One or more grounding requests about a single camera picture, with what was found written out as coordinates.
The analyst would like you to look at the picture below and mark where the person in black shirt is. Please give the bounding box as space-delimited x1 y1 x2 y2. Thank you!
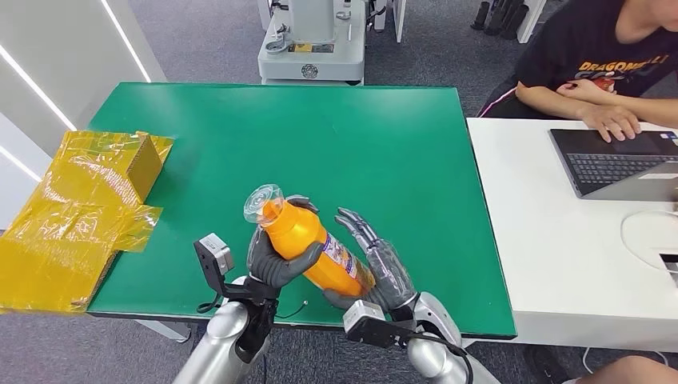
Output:
476 0 678 144

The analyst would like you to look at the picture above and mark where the yellow taped cardboard box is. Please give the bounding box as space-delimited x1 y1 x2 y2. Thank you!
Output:
0 129 177 315

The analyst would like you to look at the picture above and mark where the white table leg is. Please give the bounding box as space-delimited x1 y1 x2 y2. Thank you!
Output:
390 0 408 44

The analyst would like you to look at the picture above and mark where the thin black cable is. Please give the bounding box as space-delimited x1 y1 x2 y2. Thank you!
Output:
274 299 310 321

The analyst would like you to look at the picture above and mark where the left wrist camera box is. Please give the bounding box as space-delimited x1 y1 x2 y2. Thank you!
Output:
193 232 237 296

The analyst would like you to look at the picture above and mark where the white round pad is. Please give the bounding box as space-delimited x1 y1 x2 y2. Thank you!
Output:
620 208 678 274

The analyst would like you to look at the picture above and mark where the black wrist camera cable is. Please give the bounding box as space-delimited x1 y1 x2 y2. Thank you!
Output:
401 330 476 384

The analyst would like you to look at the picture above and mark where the person's right hand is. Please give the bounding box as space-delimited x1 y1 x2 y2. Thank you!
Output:
576 102 643 144

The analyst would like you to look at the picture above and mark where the person's left hand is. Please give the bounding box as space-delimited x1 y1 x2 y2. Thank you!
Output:
555 78 619 106

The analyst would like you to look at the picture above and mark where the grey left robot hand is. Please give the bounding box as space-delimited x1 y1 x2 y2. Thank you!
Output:
245 194 325 290

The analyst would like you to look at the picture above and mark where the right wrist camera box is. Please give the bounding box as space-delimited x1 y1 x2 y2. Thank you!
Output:
342 299 407 350

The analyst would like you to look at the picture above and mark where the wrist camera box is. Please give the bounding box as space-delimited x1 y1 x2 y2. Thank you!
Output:
342 299 407 350
193 232 237 296

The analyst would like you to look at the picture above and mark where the orange bottle with clear cap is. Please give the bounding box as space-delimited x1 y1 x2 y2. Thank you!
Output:
242 183 377 298

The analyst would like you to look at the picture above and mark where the seated person's leg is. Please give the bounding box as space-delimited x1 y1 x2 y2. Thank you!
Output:
560 354 678 384

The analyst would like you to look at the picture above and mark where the dark grey laptop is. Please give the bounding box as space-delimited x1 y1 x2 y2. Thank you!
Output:
548 128 678 203

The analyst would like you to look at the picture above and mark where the white desk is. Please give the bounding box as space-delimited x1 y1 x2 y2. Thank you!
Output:
465 117 678 354

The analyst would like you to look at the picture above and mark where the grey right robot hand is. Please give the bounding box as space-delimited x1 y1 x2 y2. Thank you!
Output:
321 206 420 313

